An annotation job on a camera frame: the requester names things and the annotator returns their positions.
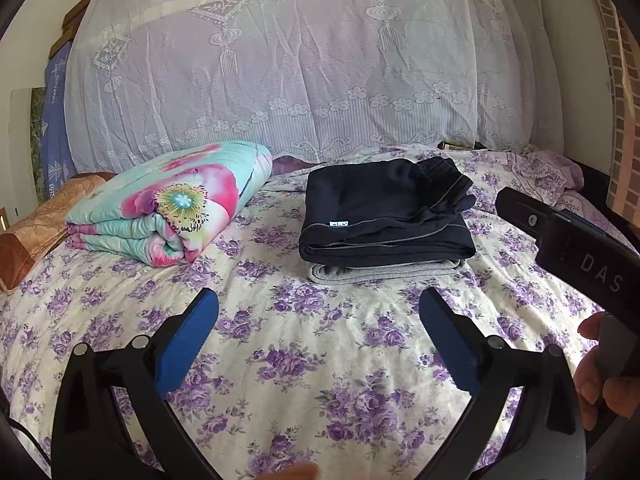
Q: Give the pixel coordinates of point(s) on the brick pattern curtain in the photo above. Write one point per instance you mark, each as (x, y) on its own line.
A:
(622, 110)

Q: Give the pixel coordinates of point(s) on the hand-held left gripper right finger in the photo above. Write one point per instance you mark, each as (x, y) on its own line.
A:
(450, 340)

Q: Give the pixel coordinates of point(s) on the folded floral quilt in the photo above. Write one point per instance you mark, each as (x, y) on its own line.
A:
(165, 205)

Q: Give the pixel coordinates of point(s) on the wooden furniture top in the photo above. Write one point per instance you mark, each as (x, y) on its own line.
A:
(72, 20)

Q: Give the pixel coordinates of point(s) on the white lace cover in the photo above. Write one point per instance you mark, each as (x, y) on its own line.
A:
(300, 60)

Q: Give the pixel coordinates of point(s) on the brown patterned pillow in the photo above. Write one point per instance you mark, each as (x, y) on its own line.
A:
(45, 215)

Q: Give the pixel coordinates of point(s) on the navy blue pants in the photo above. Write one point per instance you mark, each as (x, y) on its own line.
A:
(380, 215)

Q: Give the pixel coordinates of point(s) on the blue printed package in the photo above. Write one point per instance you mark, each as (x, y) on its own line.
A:
(57, 120)

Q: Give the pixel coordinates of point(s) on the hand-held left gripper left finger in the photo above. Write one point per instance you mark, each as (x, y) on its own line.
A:
(187, 340)

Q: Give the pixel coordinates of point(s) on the person's left hand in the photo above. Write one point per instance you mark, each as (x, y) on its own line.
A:
(295, 472)

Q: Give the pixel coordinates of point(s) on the leaning picture board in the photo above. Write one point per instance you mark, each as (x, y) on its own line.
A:
(30, 145)

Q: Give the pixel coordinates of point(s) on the purple floral pillow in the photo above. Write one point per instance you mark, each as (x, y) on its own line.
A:
(547, 170)

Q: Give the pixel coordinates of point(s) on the bed with purple floral sheet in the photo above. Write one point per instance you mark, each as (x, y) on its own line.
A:
(310, 350)

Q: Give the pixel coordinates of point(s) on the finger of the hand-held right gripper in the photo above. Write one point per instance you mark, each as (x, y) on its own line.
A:
(522, 215)

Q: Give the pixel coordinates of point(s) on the person's right hand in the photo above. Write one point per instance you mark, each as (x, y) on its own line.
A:
(595, 390)

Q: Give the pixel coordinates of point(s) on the grey folded pants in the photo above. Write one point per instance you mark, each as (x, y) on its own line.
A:
(380, 274)

